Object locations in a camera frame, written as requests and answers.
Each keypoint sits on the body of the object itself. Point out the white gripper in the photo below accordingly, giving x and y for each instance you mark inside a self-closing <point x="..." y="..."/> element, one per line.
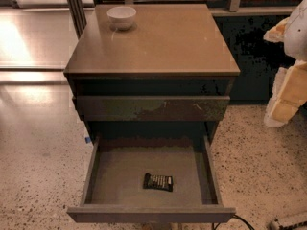
<point x="297" y="35"/>

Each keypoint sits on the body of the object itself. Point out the black rxbar chocolate bar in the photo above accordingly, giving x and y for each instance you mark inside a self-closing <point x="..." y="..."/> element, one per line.
<point x="158" y="182"/>

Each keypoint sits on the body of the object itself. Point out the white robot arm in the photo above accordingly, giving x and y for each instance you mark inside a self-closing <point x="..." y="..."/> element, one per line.
<point x="295" y="43"/>

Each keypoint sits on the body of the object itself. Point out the brown drawer cabinet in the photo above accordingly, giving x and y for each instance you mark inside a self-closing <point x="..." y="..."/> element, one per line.
<point x="170" y="50"/>

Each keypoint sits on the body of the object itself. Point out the closed upper drawer front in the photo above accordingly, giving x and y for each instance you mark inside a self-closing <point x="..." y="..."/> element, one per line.
<point x="151" y="108"/>

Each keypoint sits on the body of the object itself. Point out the white power strip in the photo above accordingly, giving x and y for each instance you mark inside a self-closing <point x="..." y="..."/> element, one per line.
<point x="293" y="222"/>

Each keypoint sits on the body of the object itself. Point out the white ceramic bowl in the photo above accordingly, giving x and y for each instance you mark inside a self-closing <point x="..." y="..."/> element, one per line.
<point x="121" y="17"/>

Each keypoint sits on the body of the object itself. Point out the blue tape piece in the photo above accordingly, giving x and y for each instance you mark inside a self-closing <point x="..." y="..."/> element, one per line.
<point x="87" y="139"/>

